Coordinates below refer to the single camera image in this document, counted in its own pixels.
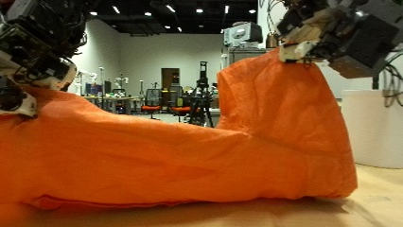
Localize grey box appliance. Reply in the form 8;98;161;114
223;21;265;48

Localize black tripod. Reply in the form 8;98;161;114
187;94;215;129

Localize orange seat office chair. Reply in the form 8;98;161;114
169;84;193;123
139;88;163;121

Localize wooden office desk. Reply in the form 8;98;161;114
82;95;142;115

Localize brown door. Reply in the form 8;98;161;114
159;67;181;91

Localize black camera rig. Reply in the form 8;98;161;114
195;61;221;96

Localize orange button shirt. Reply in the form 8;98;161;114
0;46;359;212

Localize copper kettle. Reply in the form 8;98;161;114
265;31;280;49

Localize low grey counter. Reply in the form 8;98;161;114
207;108;222;128

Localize white round plant pot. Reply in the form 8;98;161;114
340;89;403;169

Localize grey drawer cabinet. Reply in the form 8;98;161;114
221;46;278;77

